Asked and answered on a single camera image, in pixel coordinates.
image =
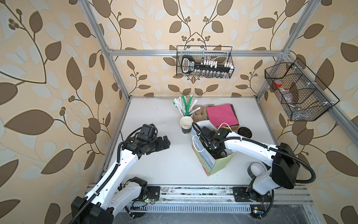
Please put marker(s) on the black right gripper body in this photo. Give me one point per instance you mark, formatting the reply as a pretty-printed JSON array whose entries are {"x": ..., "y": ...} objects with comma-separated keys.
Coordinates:
[{"x": 210, "y": 151}]

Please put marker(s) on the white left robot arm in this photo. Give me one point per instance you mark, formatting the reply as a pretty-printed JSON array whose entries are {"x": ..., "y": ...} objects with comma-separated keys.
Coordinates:
[{"x": 105, "y": 200}]

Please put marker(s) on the black wire basket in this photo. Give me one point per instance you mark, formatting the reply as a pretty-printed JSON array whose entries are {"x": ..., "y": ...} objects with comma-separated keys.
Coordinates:
[
  {"x": 221, "y": 54},
  {"x": 308, "y": 95}
]

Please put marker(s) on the stack of paper cups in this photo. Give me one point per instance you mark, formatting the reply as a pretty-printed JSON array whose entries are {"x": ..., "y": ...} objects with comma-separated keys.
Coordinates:
[{"x": 186, "y": 124}]

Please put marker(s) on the black wire basket rear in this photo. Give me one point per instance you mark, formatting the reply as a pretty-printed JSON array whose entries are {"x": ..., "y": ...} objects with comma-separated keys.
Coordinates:
[{"x": 221, "y": 54}]

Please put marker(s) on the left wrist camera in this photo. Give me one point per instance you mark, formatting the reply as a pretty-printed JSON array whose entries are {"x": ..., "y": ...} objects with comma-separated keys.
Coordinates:
[{"x": 149, "y": 131}]

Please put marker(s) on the magenta paper napkin stack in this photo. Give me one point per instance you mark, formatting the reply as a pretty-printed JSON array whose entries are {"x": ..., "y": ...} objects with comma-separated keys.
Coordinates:
[{"x": 223, "y": 114}]

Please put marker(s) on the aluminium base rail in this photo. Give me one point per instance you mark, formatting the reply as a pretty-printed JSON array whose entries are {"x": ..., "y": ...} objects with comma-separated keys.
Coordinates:
[{"x": 223, "y": 194}]

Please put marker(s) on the green wrapped straw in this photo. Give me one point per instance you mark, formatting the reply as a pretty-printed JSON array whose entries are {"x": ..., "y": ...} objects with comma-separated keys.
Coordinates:
[{"x": 186, "y": 104}]

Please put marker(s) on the black wire basket right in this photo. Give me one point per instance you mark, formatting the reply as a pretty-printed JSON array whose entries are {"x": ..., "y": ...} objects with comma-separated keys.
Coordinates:
[{"x": 308, "y": 95}]

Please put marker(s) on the red capped clear bottle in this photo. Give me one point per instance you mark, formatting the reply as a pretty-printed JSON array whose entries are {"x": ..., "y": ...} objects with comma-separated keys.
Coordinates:
[{"x": 278, "y": 86}]

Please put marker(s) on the black plastic cup lid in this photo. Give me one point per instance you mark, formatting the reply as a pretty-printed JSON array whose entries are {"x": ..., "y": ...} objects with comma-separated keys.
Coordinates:
[{"x": 245, "y": 132}]

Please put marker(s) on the green white paper gift bag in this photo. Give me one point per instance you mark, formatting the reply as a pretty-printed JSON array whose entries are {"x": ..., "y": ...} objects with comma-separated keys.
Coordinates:
[{"x": 211, "y": 164}]

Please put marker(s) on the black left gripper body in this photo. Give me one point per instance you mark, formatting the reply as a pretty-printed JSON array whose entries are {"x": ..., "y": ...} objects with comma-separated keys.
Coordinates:
[{"x": 155, "y": 144}]

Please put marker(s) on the black handheld tool in basket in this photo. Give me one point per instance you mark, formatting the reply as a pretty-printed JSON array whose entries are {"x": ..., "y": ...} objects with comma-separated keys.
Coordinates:
[{"x": 189, "y": 65}]

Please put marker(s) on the white wrapped straw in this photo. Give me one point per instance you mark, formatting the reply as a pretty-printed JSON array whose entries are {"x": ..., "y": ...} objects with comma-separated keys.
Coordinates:
[{"x": 178, "y": 105}]

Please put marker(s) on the grey tape roll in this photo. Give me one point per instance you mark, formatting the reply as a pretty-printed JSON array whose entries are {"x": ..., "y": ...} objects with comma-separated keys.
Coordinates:
[{"x": 257, "y": 169}]

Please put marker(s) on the brown pulp cup carrier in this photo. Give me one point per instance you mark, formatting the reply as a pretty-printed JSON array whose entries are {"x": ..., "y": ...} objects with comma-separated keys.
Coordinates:
[{"x": 200, "y": 115}]

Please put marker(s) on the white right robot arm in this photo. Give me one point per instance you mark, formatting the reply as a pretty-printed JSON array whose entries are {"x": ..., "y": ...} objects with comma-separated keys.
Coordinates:
[{"x": 278, "y": 167}]

